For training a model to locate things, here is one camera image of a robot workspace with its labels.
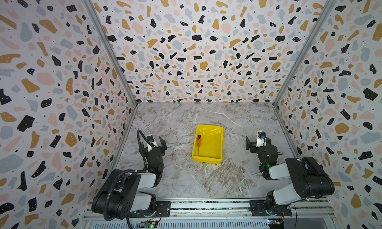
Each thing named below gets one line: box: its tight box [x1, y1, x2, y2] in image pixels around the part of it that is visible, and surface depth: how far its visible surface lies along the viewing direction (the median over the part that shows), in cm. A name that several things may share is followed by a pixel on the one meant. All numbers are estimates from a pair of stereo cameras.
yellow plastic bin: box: [191, 124, 224, 164], surface depth 98 cm
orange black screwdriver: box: [197, 134, 202, 151], surface depth 100 cm
